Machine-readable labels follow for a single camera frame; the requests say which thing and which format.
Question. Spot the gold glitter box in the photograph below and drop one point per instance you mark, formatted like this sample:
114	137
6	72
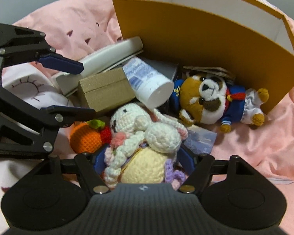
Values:
105	91

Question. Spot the white crochet bunny doll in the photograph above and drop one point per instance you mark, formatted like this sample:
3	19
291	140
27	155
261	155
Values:
144	147

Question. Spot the orange cardboard box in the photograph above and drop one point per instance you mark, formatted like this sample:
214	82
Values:
246	37

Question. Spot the small plastic bag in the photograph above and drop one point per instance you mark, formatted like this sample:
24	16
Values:
200	140

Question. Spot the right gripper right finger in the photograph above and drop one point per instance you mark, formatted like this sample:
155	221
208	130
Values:
198	169

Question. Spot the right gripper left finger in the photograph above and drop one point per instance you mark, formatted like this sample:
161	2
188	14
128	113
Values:
90	168

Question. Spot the white lotion tube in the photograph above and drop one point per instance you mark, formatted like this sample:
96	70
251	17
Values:
151	87

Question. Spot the plush dog sailor outfit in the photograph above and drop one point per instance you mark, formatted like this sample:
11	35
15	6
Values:
206	99

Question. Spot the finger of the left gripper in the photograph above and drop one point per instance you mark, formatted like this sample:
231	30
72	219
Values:
24	128
23	45

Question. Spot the orange crochet fruit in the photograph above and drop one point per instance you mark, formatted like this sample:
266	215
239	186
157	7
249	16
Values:
88	137

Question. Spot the white case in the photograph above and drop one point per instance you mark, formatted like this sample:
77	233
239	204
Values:
100	61

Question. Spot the pink cloud bedsheet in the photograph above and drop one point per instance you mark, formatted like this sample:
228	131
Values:
77	28

